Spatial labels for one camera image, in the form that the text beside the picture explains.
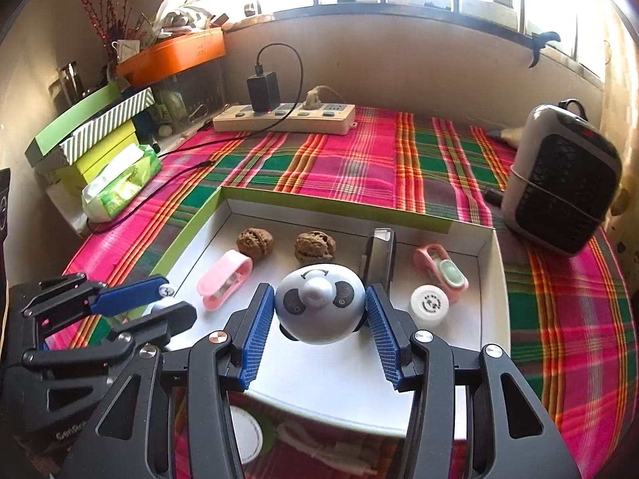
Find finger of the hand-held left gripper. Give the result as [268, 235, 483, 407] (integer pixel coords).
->
[20, 273, 171, 333]
[22, 302, 198, 376]

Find white disc on green base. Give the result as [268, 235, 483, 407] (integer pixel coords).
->
[227, 406, 280, 465]

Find white plug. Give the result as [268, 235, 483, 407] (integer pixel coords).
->
[304, 85, 345, 109]

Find orange box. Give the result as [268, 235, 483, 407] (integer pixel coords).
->
[116, 27, 226, 87]

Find white coiled cable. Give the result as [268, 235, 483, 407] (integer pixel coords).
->
[274, 419, 380, 479]

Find green tissue pack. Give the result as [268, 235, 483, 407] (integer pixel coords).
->
[81, 144, 163, 222]

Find red flower branches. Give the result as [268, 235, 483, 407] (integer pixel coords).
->
[67, 0, 138, 68]

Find beige power strip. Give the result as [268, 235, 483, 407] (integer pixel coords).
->
[213, 101, 356, 135]

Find green flat box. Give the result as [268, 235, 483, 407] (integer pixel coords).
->
[25, 80, 123, 168]

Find pink cable winder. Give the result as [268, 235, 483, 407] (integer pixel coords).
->
[197, 251, 253, 310]

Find pile of white papers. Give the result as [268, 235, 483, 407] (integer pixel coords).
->
[135, 0, 235, 43]

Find black rectangular device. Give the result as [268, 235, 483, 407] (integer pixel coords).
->
[359, 227, 397, 295]

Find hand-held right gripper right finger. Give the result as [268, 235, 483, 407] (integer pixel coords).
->
[364, 284, 582, 479]

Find brown walnut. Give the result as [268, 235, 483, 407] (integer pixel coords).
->
[294, 231, 336, 264]
[236, 228, 268, 260]

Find white mug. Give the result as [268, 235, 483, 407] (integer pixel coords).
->
[111, 40, 141, 65]

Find green white striped box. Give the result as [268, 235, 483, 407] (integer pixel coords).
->
[59, 87, 155, 165]

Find grey fan heater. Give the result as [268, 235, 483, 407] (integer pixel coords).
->
[500, 102, 625, 259]

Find clear plastic container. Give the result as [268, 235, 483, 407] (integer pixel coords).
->
[150, 65, 225, 135]

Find black charger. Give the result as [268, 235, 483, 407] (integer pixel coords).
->
[247, 71, 279, 112]

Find white round jar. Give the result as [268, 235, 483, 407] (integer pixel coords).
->
[410, 283, 448, 330]

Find black charger cable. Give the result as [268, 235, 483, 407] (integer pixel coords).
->
[92, 42, 304, 233]

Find glass jar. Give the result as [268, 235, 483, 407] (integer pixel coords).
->
[50, 62, 83, 111]

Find green and white cardboard box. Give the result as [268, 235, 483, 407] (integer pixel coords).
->
[145, 184, 511, 440]

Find black window hook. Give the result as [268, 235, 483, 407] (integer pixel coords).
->
[526, 30, 560, 68]

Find white panda-shaped gadget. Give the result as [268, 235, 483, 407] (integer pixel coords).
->
[274, 263, 367, 345]

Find pink clip with green pad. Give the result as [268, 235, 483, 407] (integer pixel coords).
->
[413, 243, 470, 305]

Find pink green plaid blanket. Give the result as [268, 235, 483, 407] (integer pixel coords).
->
[45, 105, 637, 479]

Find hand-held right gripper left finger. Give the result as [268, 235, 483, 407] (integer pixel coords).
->
[59, 283, 277, 479]

